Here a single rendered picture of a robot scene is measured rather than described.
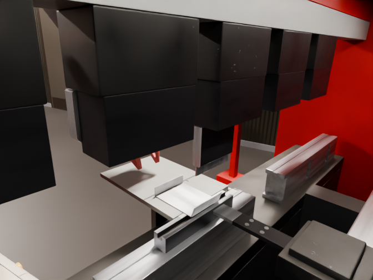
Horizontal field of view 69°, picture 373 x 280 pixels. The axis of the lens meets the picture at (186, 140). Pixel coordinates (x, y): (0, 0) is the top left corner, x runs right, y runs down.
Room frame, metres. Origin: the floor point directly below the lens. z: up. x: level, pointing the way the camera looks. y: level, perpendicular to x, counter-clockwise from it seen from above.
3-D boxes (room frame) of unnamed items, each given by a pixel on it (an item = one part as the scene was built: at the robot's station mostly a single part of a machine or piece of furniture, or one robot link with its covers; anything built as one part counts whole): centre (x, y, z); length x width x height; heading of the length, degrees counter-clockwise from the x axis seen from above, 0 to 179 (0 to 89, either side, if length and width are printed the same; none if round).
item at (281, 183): (0.88, -0.43, 0.92); 0.50 x 0.06 x 0.10; 137
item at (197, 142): (0.48, -0.05, 1.13); 0.10 x 0.02 x 0.10; 137
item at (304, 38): (0.65, -0.20, 1.26); 0.15 x 0.09 x 0.17; 137
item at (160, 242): (0.45, -0.03, 0.99); 0.20 x 0.03 x 0.03; 137
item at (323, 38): (0.79, -0.34, 1.26); 0.15 x 0.09 x 0.17; 137
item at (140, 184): (0.58, 0.06, 1.00); 0.26 x 0.18 x 0.01; 47
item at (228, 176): (2.35, -0.46, 0.42); 0.25 x 0.20 x 0.83; 47
